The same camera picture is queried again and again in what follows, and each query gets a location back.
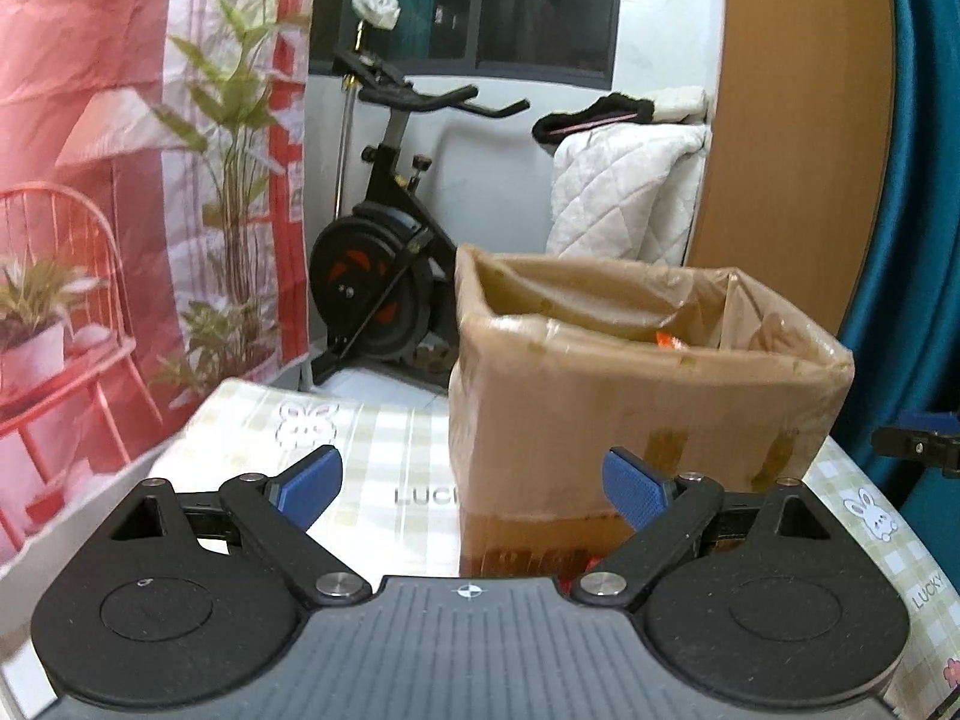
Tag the checked tablecloth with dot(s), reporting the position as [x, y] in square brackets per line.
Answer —
[360, 435]

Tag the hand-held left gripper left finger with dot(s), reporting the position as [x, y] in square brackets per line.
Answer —
[319, 474]

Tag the black exercise bike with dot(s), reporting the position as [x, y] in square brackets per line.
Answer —
[375, 270]

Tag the pink printed wall cloth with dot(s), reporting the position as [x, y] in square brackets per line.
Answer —
[112, 165]

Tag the brown cardboard box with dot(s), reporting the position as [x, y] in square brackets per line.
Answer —
[600, 405]

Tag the white fluffy cloth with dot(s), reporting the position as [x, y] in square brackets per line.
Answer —
[679, 103]

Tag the red snack packet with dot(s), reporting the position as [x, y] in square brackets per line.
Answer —
[671, 342]

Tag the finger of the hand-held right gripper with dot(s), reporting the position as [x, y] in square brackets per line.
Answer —
[926, 444]

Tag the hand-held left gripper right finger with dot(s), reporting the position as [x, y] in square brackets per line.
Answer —
[630, 484]

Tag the metal pole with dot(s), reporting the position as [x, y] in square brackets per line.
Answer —
[347, 135]

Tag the white quilted blanket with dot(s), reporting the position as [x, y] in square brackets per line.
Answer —
[615, 195]

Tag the brown wooden board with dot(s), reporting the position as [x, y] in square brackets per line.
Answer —
[795, 127]

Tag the black garment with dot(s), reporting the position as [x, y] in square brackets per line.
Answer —
[581, 116]

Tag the teal curtain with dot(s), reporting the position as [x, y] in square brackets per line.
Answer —
[922, 202]

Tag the dark window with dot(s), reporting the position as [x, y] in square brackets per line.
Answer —
[525, 0]

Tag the white plastic bag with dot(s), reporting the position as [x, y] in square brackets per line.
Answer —
[377, 4]

